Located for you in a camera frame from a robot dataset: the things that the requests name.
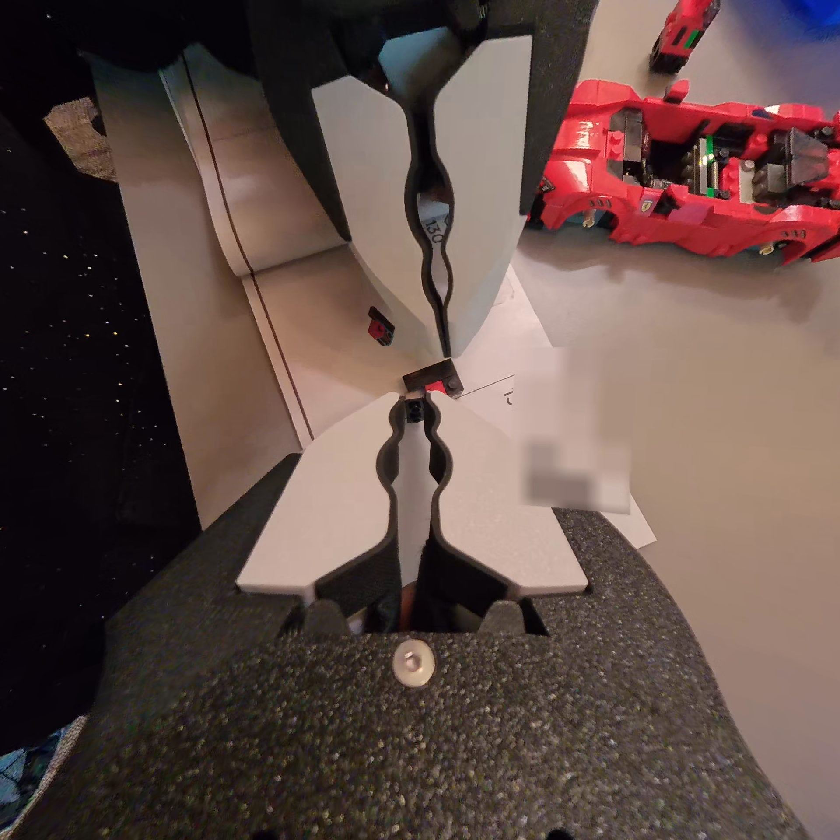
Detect blue patterned cloth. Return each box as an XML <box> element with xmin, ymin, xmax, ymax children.
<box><xmin>0</xmin><ymin>714</ymin><xmax>89</xmax><ymax>831</ymax></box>

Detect white instruction booklet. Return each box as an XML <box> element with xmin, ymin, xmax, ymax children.
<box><xmin>159</xmin><ymin>42</ymin><xmax>658</xmax><ymax>546</ymax></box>

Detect small red lego car section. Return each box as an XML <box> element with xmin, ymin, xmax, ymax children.
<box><xmin>649</xmin><ymin>0</ymin><xmax>722</xmax><ymax>75</ymax></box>

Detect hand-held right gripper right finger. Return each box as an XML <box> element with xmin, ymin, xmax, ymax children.
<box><xmin>423</xmin><ymin>391</ymin><xmax>590</xmax><ymax>600</ymax></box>

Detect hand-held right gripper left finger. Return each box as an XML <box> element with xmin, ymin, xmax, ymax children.
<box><xmin>235</xmin><ymin>392</ymin><xmax>404</xmax><ymax>602</ymax></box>

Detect red lego car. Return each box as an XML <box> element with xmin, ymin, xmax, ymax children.
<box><xmin>528</xmin><ymin>79</ymin><xmax>840</xmax><ymax>267</ymax></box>

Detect tan woven fabric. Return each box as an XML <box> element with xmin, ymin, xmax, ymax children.
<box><xmin>42</xmin><ymin>97</ymin><xmax>116</xmax><ymax>180</ymax></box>

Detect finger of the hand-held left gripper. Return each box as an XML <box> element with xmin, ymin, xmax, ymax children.
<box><xmin>430</xmin><ymin>34</ymin><xmax>534</xmax><ymax>361</ymax></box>
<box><xmin>311</xmin><ymin>77</ymin><xmax>454</xmax><ymax>361</ymax></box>

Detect small black and red lego assembly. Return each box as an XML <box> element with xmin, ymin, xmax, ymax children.
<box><xmin>402</xmin><ymin>357</ymin><xmax>464</xmax><ymax>400</ymax></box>

